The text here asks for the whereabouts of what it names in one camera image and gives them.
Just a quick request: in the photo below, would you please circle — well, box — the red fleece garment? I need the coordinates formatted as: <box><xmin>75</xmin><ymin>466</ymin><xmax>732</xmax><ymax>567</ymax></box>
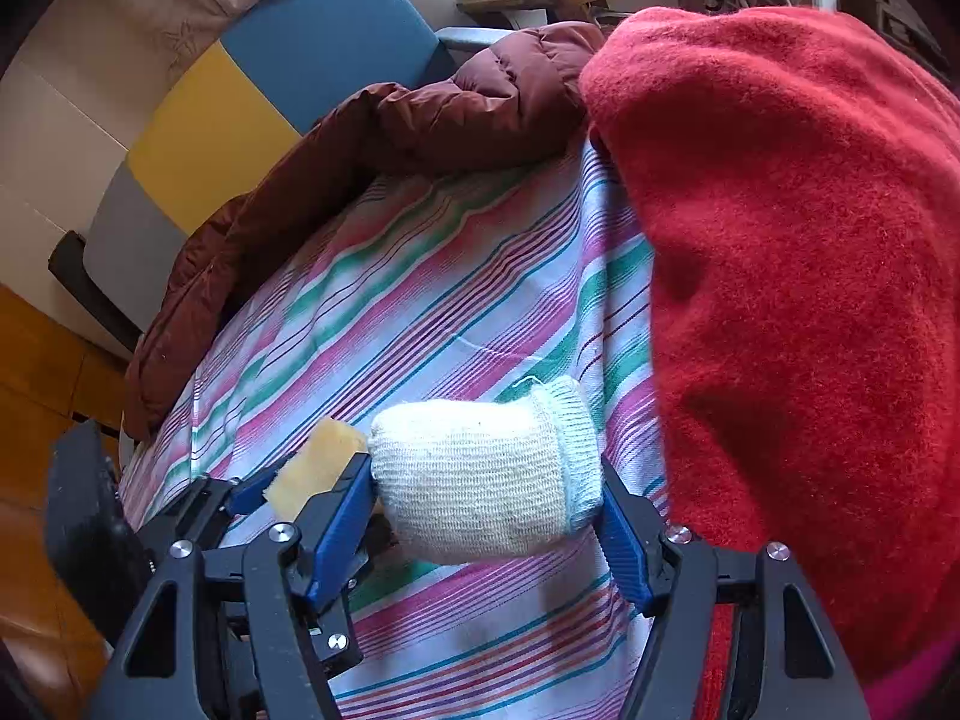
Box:
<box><xmin>581</xmin><ymin>6</ymin><xmax>960</xmax><ymax>687</ymax></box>

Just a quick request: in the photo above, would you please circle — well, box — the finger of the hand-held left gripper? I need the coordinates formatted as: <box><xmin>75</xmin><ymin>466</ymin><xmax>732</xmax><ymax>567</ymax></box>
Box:
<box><xmin>150</xmin><ymin>467</ymin><xmax>284</xmax><ymax>550</ymax></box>
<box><xmin>302</xmin><ymin>514</ymin><xmax>392</xmax><ymax>683</ymax></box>

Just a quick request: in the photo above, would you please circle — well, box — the brown down jacket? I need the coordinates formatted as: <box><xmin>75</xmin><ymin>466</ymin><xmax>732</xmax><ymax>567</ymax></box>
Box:
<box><xmin>124</xmin><ymin>22</ymin><xmax>601</xmax><ymax>442</ymax></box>

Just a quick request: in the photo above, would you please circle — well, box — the pale patterned curtain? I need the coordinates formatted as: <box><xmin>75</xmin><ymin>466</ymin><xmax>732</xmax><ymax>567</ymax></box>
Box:
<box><xmin>90</xmin><ymin>0</ymin><xmax>368</xmax><ymax>83</ymax></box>

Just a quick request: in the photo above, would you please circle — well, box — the yellow sponge piece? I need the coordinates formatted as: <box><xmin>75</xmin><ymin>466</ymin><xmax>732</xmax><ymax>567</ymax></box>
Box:
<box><xmin>270</xmin><ymin>420</ymin><xmax>370</xmax><ymax>522</ymax></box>

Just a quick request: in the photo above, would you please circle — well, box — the wooden wardrobe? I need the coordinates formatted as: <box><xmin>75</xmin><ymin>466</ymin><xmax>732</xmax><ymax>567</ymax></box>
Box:
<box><xmin>0</xmin><ymin>281</ymin><xmax>136</xmax><ymax>661</ymax></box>

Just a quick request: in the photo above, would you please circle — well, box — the grey yellow blue chair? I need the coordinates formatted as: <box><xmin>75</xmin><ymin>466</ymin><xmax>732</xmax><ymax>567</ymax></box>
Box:
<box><xmin>75</xmin><ymin>0</ymin><xmax>518</xmax><ymax>331</ymax></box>

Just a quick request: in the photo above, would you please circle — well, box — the striped cloth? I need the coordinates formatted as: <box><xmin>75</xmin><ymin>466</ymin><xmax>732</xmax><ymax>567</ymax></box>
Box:
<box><xmin>116</xmin><ymin>142</ymin><xmax>721</xmax><ymax>720</ymax></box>

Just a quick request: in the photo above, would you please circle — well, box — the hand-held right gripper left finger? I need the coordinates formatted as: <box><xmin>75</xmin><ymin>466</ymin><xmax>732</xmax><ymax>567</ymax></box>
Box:
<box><xmin>90</xmin><ymin>457</ymin><xmax>376</xmax><ymax>720</ymax></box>

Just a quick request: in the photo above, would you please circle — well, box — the white sock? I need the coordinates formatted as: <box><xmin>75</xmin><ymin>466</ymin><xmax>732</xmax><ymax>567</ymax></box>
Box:
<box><xmin>367</xmin><ymin>375</ymin><xmax>605</xmax><ymax>563</ymax></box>

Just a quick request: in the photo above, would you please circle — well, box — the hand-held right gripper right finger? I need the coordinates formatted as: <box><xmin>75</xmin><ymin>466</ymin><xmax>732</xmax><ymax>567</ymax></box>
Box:
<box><xmin>596</xmin><ymin>465</ymin><xmax>875</xmax><ymax>720</ymax></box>

